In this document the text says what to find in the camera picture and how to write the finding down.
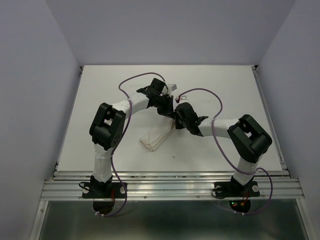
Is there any white cloth napkin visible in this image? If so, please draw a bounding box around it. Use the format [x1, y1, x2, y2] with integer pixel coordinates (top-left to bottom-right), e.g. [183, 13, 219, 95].
[140, 117, 176, 152]

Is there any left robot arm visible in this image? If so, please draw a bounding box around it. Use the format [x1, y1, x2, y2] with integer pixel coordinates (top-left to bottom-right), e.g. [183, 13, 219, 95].
[79, 78, 177, 199]

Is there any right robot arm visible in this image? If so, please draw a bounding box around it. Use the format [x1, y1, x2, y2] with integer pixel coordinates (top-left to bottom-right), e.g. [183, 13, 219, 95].
[174, 102, 273, 199]

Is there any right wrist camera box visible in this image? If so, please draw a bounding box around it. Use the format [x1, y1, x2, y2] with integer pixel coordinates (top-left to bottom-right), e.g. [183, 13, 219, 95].
[175, 95, 190, 105]

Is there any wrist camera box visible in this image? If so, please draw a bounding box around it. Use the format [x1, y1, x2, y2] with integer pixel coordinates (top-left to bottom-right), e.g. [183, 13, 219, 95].
[164, 84, 177, 95]
[175, 95, 190, 105]

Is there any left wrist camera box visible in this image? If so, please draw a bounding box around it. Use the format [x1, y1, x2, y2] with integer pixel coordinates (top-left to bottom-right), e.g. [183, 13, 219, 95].
[164, 84, 177, 95]

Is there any aluminium front rail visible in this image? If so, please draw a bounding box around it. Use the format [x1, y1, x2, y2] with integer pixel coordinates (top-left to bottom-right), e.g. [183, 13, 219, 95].
[40, 169, 305, 201]

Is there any aluminium rail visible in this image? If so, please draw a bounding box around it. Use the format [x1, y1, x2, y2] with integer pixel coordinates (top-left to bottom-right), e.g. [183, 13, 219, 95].
[40, 169, 305, 201]
[251, 65, 291, 178]

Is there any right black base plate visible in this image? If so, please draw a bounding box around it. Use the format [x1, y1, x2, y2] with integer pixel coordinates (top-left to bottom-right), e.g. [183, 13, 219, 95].
[212, 181, 260, 199]

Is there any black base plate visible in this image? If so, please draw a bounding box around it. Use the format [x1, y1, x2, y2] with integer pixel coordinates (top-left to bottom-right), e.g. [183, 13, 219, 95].
[78, 182, 127, 199]
[212, 181, 260, 199]

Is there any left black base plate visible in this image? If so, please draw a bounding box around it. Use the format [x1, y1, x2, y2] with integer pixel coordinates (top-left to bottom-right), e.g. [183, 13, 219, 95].
[78, 182, 127, 199]

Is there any aluminium right side rail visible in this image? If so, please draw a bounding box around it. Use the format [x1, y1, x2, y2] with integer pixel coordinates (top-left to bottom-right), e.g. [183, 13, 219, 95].
[251, 65, 291, 178]

